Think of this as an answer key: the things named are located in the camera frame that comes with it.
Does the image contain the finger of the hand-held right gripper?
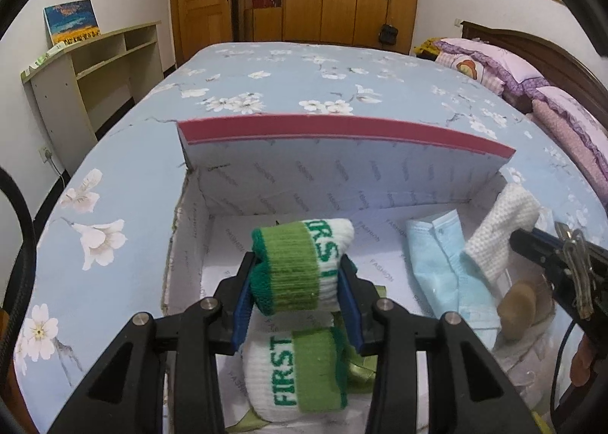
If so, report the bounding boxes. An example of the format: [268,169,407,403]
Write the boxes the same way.
[532,225,571,249]
[510,227,578,283]

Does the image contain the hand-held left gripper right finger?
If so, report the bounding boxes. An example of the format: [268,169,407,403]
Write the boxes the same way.
[337,256,542,434]

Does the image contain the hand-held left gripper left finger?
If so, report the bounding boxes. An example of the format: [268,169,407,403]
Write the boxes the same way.
[47,251,260,434]

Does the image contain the white knit cloth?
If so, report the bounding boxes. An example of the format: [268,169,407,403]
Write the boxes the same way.
[463,183,542,284]

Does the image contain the tan sock roll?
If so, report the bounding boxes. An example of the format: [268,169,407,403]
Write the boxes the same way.
[498,282,537,341]

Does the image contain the green white sock roll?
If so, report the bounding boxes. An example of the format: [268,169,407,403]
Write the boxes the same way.
[250,218,355,316]
[240,310,350,423]

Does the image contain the blue face mask pack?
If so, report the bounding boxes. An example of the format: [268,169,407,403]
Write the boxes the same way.
[405,212,502,349]

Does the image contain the pink cardboard box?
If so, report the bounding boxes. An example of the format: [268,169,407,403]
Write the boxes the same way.
[161,113,561,434]

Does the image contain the metal spring clip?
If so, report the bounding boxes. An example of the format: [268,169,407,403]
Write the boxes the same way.
[553,222,599,321]

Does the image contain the pink pillows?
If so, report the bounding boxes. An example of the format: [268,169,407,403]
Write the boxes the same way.
[529,99,608,207]

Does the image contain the pink purple frilled pillow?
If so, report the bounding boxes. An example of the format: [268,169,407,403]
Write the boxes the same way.
[532,85,608,140]

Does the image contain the pink cartoon print pillow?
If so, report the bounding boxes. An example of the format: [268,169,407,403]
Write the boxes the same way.
[434,37,552,97]

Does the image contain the dark wooden headboard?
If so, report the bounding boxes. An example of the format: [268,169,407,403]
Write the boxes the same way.
[461,21,608,105]

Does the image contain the blue floral bed sheet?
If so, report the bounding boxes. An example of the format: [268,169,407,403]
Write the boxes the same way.
[12,42,608,434]

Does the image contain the yellow plush toy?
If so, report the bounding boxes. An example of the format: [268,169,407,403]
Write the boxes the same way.
[413,37,442,59]

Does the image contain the beige shelf unit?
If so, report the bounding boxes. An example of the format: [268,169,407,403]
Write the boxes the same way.
[20,21,162,140]

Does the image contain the green white packet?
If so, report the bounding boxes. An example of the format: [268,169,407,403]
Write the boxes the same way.
[28,45,67,71]

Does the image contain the blue yellow landscape painting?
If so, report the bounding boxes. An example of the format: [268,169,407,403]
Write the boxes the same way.
[44,0,101,46]

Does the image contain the black cable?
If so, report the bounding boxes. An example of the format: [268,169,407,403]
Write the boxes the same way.
[551,320,585,416]
[0,168,39,321]

